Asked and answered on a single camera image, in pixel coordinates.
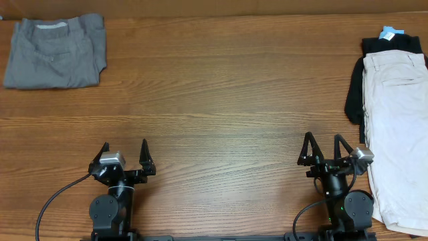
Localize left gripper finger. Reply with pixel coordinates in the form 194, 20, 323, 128
139, 139, 156, 176
90, 142, 110, 165

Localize folded grey shorts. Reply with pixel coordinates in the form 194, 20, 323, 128
3, 13, 106, 90

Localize light blue tag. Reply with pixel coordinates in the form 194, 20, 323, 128
379, 26, 405, 41

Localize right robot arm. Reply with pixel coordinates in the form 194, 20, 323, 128
292, 132, 377, 241

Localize black garment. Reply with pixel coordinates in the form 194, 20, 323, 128
344, 34, 423, 144

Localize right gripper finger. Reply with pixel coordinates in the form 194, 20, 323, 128
297, 132, 324, 166
334, 133, 354, 161

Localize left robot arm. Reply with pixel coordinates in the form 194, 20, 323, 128
88, 140, 156, 241

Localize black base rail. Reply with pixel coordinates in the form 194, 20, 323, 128
80, 231, 378, 241

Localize beige shorts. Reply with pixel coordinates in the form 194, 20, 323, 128
362, 50, 427, 236

